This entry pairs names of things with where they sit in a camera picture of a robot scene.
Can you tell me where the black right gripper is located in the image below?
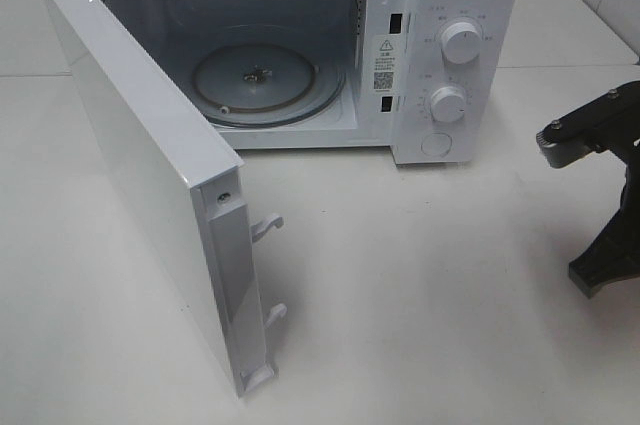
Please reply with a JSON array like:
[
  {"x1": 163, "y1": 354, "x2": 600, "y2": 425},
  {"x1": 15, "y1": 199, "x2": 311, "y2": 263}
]
[{"x1": 536, "y1": 81, "x2": 639, "y2": 299}]

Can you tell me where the round white door button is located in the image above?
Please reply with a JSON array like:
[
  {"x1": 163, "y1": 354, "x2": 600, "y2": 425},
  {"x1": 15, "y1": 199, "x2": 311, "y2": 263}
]
[{"x1": 421, "y1": 132, "x2": 453, "y2": 157}]

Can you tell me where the white microwave door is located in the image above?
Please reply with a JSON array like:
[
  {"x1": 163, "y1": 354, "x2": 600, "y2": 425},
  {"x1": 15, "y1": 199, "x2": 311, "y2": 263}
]
[{"x1": 44, "y1": 0, "x2": 287, "y2": 396}]

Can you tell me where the white lower timer knob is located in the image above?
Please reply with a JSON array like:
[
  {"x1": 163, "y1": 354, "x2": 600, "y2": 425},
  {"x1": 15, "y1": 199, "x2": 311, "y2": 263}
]
[{"x1": 430, "y1": 85, "x2": 467, "y2": 123}]

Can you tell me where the white upper power knob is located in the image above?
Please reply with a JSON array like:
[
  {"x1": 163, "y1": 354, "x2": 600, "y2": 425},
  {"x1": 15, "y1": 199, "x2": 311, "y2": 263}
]
[{"x1": 439, "y1": 19, "x2": 482, "y2": 65}]

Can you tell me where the white microwave oven body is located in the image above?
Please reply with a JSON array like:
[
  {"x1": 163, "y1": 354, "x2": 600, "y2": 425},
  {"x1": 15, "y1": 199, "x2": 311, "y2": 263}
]
[{"x1": 102, "y1": 0, "x2": 514, "y2": 165}]

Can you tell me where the glass microwave turntable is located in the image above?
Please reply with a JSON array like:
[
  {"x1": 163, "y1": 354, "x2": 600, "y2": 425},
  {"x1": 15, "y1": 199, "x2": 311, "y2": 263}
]
[{"x1": 191, "y1": 42, "x2": 346, "y2": 129}]

